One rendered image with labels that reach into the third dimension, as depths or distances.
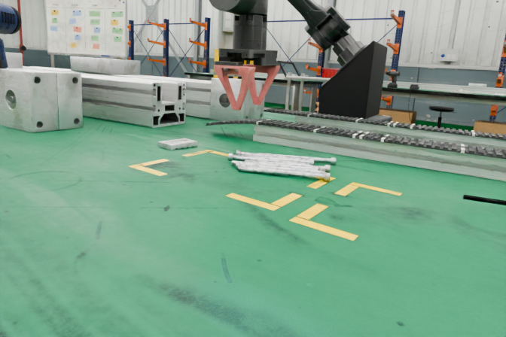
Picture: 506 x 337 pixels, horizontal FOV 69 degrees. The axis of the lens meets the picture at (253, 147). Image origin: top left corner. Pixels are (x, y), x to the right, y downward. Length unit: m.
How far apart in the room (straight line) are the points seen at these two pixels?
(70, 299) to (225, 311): 0.08
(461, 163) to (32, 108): 0.63
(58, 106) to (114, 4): 5.86
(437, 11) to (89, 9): 6.29
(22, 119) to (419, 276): 0.61
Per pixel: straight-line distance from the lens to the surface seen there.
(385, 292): 0.24
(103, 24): 6.61
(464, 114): 8.19
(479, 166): 0.57
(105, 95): 0.81
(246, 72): 0.59
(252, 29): 0.63
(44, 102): 0.68
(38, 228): 0.31
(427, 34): 8.34
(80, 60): 1.16
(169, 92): 0.78
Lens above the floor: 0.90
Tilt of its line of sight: 12 degrees down
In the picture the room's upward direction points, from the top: 4 degrees clockwise
